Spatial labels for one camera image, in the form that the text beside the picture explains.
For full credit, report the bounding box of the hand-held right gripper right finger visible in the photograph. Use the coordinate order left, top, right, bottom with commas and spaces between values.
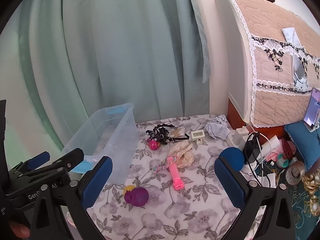
214, 157, 297, 240

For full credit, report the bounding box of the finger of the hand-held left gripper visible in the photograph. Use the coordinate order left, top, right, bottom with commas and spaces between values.
24, 148, 85, 182
8, 151, 51, 178

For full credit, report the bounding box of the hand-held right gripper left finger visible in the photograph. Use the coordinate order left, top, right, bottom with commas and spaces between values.
30, 156, 113, 240

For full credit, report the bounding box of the small blue baseball cap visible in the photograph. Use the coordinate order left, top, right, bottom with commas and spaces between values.
221, 147, 245, 172

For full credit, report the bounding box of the yellow ball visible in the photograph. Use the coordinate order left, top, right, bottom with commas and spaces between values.
124, 185, 137, 197

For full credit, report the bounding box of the purple rubber toy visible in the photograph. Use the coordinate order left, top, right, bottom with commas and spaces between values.
124, 187, 150, 207

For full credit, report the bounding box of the clear plastic storage box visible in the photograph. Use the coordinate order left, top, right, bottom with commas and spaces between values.
61, 102, 139, 185

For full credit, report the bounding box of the cream lace cloth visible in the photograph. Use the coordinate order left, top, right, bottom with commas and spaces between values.
168, 141, 195, 169

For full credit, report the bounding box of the pink clip with patterned strap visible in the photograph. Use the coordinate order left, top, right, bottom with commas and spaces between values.
151, 156, 184, 190

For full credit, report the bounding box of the white hair claw clip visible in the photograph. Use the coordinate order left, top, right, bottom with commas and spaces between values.
191, 130, 206, 144

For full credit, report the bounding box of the bag of cotton swabs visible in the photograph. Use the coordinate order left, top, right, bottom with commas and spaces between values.
170, 127, 187, 139

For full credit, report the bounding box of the black toy car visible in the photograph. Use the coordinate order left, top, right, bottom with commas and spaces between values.
146, 129, 163, 143

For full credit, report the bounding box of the black lace headband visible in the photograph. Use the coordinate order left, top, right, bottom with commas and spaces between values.
152, 124, 190, 145

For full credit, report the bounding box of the person's left hand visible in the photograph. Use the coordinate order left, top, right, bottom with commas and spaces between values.
9, 219, 31, 239

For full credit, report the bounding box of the grey floral blanket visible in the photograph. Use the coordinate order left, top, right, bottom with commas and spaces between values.
85, 114, 253, 240

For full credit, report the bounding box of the crumpled pale paper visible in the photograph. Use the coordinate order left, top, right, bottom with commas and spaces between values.
204, 115, 230, 139

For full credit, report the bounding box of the small green white jar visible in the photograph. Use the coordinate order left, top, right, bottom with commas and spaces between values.
276, 154, 290, 169

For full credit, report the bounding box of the red pink packet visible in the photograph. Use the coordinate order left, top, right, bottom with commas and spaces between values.
281, 140, 297, 159

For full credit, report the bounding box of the brown tape roll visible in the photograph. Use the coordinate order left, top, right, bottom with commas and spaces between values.
285, 160, 306, 186

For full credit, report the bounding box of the teal gold floral cloth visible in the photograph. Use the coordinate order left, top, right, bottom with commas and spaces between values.
287, 172, 320, 230

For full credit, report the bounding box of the blue cushion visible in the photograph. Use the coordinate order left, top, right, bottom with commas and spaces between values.
284, 121, 320, 172

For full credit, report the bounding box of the smartphone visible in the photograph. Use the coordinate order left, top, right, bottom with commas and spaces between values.
303, 87, 320, 128

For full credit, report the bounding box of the pale green curtain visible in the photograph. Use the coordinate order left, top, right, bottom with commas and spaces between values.
4, 0, 211, 170

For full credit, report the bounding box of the white paper slip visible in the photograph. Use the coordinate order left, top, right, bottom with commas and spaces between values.
282, 27, 303, 48

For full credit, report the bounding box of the black charger with cable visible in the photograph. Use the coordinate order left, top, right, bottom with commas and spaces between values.
244, 132, 262, 165

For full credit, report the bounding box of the red-brown wooden bed frame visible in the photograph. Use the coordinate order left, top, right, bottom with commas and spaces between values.
227, 97, 290, 138

